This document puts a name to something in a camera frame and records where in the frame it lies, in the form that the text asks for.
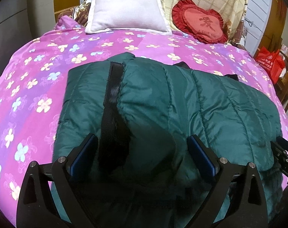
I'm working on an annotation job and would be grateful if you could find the pink floral bed sheet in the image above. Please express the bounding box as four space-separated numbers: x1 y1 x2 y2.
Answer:
0 17 288 205

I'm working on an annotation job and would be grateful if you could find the white pillow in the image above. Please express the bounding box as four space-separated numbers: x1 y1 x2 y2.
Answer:
85 0 173 36

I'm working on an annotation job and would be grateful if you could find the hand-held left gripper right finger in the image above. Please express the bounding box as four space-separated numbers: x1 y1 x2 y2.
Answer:
187 134 265 228

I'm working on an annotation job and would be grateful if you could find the brown floral blanket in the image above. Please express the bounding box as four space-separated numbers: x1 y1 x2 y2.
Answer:
72 0 131 27

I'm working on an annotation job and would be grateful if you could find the red heart-shaped cushion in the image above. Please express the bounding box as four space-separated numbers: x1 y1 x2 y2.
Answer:
172 0 228 44

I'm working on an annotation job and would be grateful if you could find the wooden door frame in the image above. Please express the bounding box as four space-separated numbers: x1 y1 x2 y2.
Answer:
253 0 288 55

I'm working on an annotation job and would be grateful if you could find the wooden headboard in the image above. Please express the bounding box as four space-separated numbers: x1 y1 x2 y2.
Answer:
54 5 86 22

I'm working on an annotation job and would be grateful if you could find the red shopping bag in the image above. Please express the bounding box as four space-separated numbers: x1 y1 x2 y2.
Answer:
256 47 287 84

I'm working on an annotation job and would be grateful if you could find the wooden chair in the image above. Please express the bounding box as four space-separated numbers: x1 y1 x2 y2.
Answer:
274 44 288 106

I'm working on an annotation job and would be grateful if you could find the dark green puffer jacket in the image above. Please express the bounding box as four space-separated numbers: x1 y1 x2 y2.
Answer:
50 52 284 228

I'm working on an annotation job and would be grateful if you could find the grey wardrobe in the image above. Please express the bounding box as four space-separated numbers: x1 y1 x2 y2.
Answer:
0 0 55 62

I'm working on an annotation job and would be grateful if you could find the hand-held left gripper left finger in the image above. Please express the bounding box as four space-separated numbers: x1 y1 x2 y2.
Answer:
17 133 99 228

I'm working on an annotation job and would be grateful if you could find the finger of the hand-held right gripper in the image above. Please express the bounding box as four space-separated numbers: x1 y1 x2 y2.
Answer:
270 142 288 165
275 135 288 149

